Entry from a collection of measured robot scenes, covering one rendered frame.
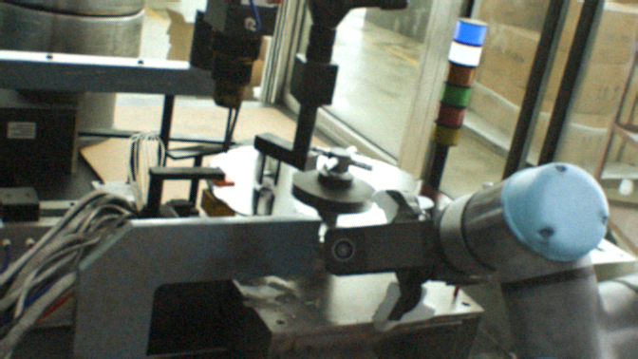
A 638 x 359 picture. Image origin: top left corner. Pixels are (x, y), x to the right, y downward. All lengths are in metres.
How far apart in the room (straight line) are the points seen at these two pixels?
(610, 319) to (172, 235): 0.40
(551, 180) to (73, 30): 1.09
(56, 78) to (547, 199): 0.70
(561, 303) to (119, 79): 0.70
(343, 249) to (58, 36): 0.90
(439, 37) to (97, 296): 1.01
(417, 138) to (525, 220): 1.07
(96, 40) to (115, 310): 0.83
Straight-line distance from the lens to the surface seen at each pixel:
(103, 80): 1.19
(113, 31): 1.63
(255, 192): 1.08
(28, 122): 1.35
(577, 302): 0.70
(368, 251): 0.83
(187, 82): 1.22
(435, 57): 1.70
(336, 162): 1.10
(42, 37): 1.61
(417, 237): 0.83
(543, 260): 0.70
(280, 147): 1.06
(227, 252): 0.88
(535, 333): 0.70
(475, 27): 1.32
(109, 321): 0.87
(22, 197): 1.16
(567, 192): 0.69
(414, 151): 1.74
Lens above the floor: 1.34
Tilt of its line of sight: 20 degrees down
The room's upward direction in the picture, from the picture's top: 11 degrees clockwise
